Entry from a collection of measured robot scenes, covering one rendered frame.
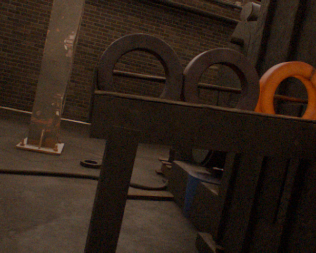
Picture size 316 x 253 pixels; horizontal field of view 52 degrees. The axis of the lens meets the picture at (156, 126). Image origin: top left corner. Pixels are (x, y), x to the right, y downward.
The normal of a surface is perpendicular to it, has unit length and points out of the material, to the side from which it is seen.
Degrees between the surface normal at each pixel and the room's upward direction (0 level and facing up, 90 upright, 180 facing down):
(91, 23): 90
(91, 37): 90
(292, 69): 90
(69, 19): 90
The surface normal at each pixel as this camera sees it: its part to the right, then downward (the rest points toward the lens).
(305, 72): 0.25, 0.11
